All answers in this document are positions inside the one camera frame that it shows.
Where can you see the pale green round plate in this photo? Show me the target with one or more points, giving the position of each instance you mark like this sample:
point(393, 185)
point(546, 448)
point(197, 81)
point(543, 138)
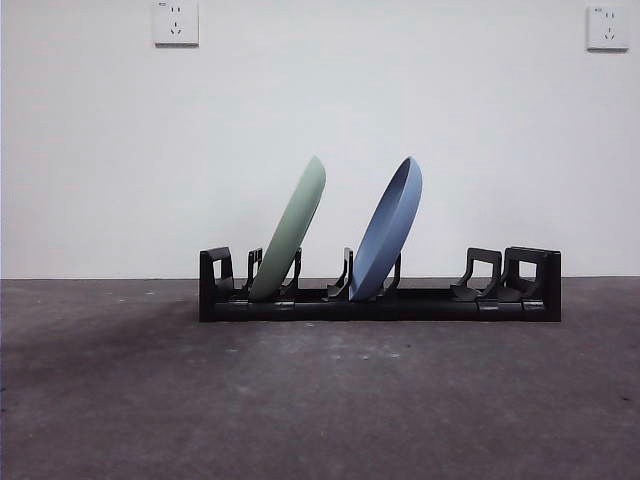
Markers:
point(292, 225)

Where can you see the blue round plate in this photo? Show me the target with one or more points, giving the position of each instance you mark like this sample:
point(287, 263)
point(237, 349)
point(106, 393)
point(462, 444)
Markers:
point(387, 235)

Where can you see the black plastic plate rack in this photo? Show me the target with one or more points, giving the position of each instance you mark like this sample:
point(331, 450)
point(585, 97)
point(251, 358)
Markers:
point(435, 310)

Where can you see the white wall socket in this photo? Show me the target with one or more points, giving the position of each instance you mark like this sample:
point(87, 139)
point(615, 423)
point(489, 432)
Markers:
point(607, 30)
point(176, 25)

